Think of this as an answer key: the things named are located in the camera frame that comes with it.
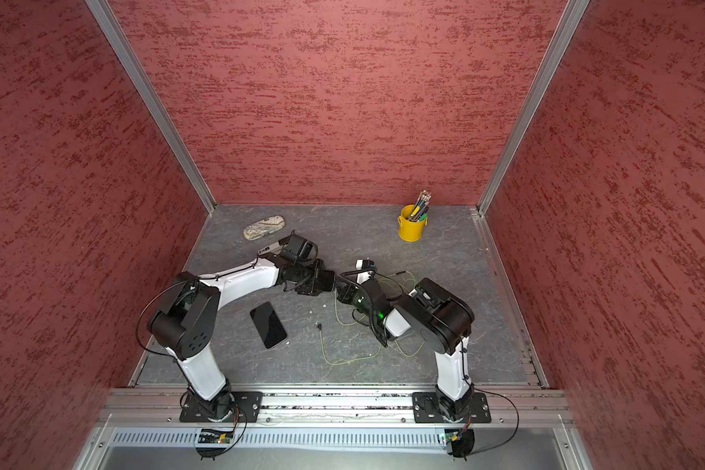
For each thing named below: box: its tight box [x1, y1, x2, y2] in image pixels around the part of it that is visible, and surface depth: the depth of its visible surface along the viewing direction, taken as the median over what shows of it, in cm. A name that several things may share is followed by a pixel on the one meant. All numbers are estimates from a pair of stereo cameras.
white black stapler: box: [257, 240, 283, 256], surface depth 105 cm
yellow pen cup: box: [397, 204, 428, 243], surface depth 109 cm
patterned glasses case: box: [242, 214, 285, 241], surface depth 112 cm
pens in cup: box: [408, 189, 432, 223], surface depth 105 cm
